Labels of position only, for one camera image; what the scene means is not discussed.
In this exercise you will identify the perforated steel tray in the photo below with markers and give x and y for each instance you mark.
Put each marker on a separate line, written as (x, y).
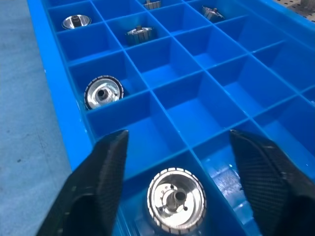
(301, 8)

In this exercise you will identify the blue compartment tray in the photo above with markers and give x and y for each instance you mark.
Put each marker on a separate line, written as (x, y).
(187, 81)

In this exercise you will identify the ribbed metal roller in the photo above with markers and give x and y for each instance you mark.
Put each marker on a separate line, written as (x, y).
(212, 12)
(76, 21)
(152, 4)
(140, 35)
(176, 200)
(102, 91)

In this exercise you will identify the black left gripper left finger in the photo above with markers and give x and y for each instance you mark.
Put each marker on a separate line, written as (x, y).
(98, 177)

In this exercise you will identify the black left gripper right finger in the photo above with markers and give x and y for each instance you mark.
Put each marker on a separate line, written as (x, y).
(268, 182)

